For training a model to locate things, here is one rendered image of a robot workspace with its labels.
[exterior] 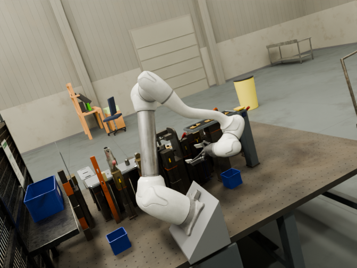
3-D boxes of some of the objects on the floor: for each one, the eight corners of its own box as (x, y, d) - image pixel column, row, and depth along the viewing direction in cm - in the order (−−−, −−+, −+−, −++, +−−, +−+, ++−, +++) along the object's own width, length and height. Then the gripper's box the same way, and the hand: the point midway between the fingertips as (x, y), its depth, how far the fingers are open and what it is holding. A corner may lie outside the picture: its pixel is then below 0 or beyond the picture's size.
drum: (247, 112, 635) (240, 80, 616) (236, 110, 678) (229, 81, 659) (264, 105, 649) (257, 74, 630) (252, 104, 692) (245, 75, 673)
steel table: (282, 62, 1240) (278, 41, 1216) (314, 58, 1076) (311, 34, 1052) (270, 67, 1221) (265, 45, 1197) (301, 64, 1057) (296, 39, 1033)
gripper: (207, 169, 174) (186, 172, 190) (223, 139, 186) (202, 143, 203) (200, 162, 171) (178, 165, 188) (216, 132, 183) (195, 136, 200)
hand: (192, 153), depth 194 cm, fingers open, 13 cm apart
